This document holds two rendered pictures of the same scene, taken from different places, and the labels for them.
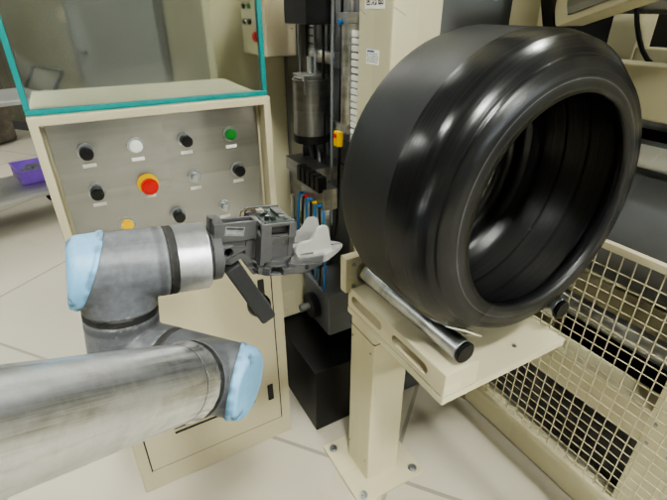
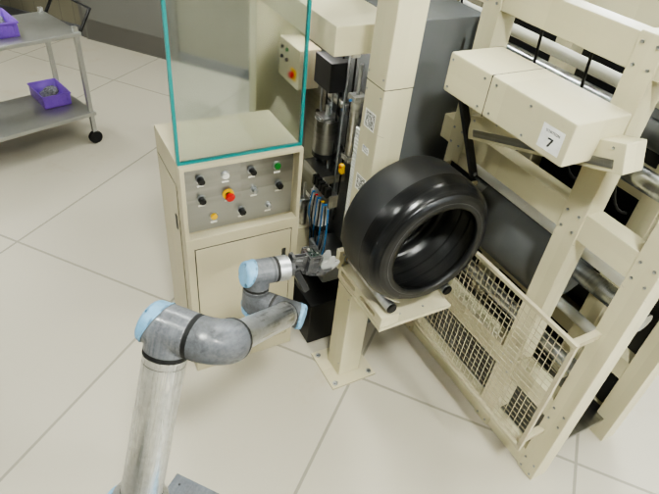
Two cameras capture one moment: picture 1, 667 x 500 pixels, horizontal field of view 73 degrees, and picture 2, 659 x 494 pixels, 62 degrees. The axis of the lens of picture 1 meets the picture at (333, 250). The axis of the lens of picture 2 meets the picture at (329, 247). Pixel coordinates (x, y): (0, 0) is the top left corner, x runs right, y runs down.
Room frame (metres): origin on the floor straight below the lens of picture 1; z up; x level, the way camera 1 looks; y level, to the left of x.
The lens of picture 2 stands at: (-0.91, 0.10, 2.45)
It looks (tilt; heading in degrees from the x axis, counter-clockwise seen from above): 39 degrees down; 357
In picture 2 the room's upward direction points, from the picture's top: 7 degrees clockwise
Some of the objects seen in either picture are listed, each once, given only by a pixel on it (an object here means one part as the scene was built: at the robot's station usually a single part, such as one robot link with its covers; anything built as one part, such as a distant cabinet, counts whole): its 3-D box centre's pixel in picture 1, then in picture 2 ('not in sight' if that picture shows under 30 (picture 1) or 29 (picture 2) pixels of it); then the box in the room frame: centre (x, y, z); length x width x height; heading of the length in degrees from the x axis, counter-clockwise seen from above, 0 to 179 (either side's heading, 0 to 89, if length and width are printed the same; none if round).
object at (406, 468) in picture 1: (371, 457); (342, 363); (1.09, -0.14, 0.01); 0.27 x 0.27 x 0.02; 29
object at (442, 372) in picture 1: (405, 328); (367, 292); (0.80, -0.16, 0.83); 0.36 x 0.09 x 0.06; 29
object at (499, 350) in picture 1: (450, 322); (393, 290); (0.87, -0.28, 0.80); 0.37 x 0.36 x 0.02; 119
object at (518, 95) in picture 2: not in sight; (528, 100); (0.91, -0.61, 1.71); 0.61 x 0.25 x 0.15; 29
